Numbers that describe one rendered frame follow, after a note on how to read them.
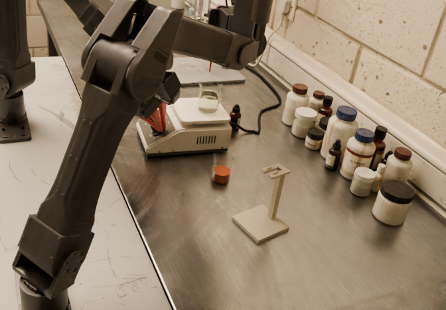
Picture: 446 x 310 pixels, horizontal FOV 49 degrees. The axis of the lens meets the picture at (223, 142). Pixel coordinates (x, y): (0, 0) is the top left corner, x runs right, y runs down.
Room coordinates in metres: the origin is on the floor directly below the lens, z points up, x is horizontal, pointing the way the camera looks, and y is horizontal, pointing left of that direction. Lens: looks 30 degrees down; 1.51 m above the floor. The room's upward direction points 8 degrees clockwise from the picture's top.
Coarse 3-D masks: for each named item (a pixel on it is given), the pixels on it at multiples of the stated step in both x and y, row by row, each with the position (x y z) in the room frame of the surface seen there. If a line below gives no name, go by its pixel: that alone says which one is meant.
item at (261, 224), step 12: (264, 168) 0.76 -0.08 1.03; (276, 168) 0.77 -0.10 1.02; (276, 180) 0.77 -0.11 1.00; (276, 192) 0.77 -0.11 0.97; (276, 204) 0.77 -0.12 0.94; (240, 216) 0.76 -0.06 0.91; (252, 216) 0.77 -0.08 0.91; (264, 216) 0.77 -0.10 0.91; (276, 216) 0.78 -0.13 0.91; (252, 228) 0.73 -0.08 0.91; (264, 228) 0.74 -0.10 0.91; (276, 228) 0.74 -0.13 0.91; (288, 228) 0.75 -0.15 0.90; (264, 240) 0.71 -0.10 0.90
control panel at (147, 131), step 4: (168, 116) 1.02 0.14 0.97; (140, 120) 1.04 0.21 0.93; (168, 120) 1.01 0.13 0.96; (140, 124) 1.03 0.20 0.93; (144, 124) 1.02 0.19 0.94; (148, 124) 1.02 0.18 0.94; (168, 124) 0.99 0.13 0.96; (172, 124) 0.99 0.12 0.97; (144, 128) 1.00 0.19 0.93; (148, 128) 1.00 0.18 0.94; (168, 128) 0.98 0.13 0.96; (172, 128) 0.97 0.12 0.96; (144, 132) 0.99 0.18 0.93; (148, 132) 0.98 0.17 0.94; (164, 132) 0.97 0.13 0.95; (168, 132) 0.96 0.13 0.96; (172, 132) 0.96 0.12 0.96; (144, 136) 0.97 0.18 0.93; (148, 136) 0.97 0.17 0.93; (152, 136) 0.97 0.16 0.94; (156, 136) 0.96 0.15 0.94; (160, 136) 0.96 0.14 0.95; (164, 136) 0.95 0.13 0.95; (148, 140) 0.95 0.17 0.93; (152, 140) 0.95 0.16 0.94; (156, 140) 0.95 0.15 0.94; (148, 144) 0.94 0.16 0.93
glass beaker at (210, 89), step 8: (200, 80) 1.05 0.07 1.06; (208, 80) 1.06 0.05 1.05; (216, 80) 1.06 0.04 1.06; (200, 88) 1.03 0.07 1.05; (208, 88) 1.02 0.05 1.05; (216, 88) 1.02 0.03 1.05; (200, 96) 1.02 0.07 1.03; (208, 96) 1.02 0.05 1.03; (216, 96) 1.02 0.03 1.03; (200, 104) 1.02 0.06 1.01; (208, 104) 1.02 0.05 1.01; (216, 104) 1.03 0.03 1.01; (208, 112) 1.02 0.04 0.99; (216, 112) 1.03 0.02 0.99
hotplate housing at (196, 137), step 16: (176, 128) 0.97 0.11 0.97; (192, 128) 0.97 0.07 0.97; (208, 128) 0.99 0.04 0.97; (224, 128) 1.01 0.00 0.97; (144, 144) 0.95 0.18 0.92; (160, 144) 0.94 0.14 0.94; (176, 144) 0.96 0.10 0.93; (192, 144) 0.97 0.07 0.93; (208, 144) 0.99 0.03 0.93; (224, 144) 1.00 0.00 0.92
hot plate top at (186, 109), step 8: (176, 104) 1.05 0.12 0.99; (184, 104) 1.05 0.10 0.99; (192, 104) 1.06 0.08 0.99; (176, 112) 1.01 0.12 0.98; (184, 112) 1.01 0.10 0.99; (192, 112) 1.02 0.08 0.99; (200, 112) 1.02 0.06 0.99; (224, 112) 1.04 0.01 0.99; (184, 120) 0.97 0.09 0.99; (192, 120) 0.98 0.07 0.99; (200, 120) 0.98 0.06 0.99; (208, 120) 0.99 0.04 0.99; (216, 120) 1.00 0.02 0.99; (224, 120) 1.00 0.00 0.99
